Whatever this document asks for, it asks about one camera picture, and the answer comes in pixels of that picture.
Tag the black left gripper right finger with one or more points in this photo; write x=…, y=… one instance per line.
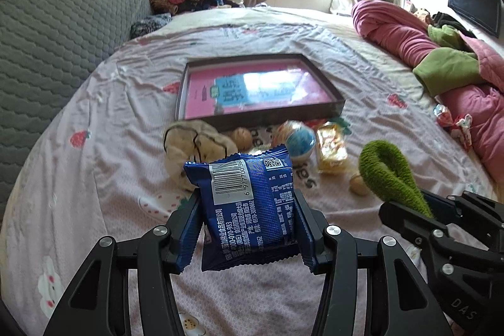
x=398, y=300

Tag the grey quilted headboard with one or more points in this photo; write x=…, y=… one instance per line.
x=48, y=49

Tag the green fuzzy hair scrunchie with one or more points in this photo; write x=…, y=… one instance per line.
x=386, y=172

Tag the pink quilt roll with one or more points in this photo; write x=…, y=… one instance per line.
x=405, y=36

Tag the walnut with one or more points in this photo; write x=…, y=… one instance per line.
x=358, y=186
x=242, y=138

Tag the cream fabric pouch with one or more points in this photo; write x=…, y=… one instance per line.
x=193, y=141

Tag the red white candy wrapper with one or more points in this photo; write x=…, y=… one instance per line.
x=458, y=128

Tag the green cloth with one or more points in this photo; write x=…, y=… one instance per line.
x=452, y=65

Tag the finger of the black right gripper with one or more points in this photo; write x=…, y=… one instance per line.
x=437, y=247
x=472, y=212

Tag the orange cracker packet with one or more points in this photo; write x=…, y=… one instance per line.
x=331, y=151

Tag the dark floral pillow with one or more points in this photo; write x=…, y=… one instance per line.
x=149, y=24

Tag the shallow box with pink bottom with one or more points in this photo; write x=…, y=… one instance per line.
x=253, y=90

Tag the black monitor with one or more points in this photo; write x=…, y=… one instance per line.
x=485, y=14

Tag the blue snack packet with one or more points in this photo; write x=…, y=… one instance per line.
x=248, y=208

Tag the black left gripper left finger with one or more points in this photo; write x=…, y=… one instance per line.
x=96, y=301

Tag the blue white ball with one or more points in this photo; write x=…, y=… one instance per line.
x=297, y=137

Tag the pink strawberry bed sheet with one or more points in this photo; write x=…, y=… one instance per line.
x=98, y=170

